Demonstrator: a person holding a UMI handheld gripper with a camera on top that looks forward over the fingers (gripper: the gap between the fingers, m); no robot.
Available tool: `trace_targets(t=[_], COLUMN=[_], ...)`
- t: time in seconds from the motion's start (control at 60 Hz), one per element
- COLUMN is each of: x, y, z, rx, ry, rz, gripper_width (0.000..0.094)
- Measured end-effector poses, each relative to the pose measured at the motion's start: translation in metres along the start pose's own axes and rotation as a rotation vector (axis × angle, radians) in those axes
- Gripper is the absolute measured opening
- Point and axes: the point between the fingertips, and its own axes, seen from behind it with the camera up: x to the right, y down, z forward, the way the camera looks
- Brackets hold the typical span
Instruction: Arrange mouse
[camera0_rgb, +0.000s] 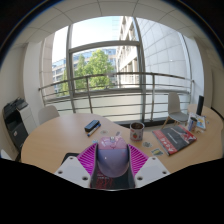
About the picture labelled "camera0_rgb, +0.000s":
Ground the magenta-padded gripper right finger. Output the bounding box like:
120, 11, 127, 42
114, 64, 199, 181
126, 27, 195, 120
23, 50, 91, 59
127, 144, 171, 190

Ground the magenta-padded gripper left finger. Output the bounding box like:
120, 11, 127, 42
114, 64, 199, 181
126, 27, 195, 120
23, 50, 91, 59
54, 143, 100, 190

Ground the pink and lilac computer mouse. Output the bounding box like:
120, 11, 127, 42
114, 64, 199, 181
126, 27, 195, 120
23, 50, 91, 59
96, 135, 131, 179

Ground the small green card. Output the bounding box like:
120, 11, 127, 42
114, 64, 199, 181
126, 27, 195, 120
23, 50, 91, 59
151, 148, 164, 157

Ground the large red and blue magazine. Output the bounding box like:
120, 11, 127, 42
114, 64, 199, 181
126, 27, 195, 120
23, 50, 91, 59
152, 125, 198, 156

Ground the printed white mug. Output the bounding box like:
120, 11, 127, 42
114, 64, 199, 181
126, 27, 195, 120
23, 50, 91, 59
187, 116, 198, 133
129, 121, 146, 142

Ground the blue pen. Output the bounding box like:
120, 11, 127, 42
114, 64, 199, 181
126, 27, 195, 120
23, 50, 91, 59
86, 123, 102, 138

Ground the small black case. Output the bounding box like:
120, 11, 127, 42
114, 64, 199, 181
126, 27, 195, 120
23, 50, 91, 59
84, 119, 100, 133

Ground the white chair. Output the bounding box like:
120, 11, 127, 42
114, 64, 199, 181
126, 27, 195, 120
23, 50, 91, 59
37, 105, 61, 126
0, 149, 14, 162
162, 92, 190, 130

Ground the black and white office printer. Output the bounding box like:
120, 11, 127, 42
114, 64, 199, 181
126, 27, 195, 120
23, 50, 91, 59
2, 97, 38, 152

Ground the tall black speaker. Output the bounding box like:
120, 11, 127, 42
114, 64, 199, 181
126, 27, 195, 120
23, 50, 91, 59
195, 95, 205, 117

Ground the grey metal railing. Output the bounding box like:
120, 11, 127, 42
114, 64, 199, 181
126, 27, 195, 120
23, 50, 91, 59
38, 71, 195, 123

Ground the green tree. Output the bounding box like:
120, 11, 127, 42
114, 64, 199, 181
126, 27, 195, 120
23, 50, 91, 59
59, 49, 116, 96

